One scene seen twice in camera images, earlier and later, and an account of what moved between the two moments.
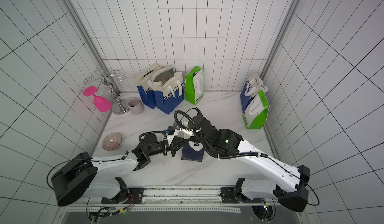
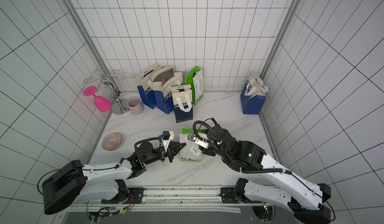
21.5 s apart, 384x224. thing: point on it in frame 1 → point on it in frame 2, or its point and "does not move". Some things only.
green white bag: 255,115 → 191,151
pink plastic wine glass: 103,105 does not move
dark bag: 193,151 → 182,102
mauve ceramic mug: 135,106 does not move
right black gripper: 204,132 → 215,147
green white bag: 194,85 does not move
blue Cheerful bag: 169,89 does not move
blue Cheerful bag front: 147,93 does not move
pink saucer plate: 111,141 does not move
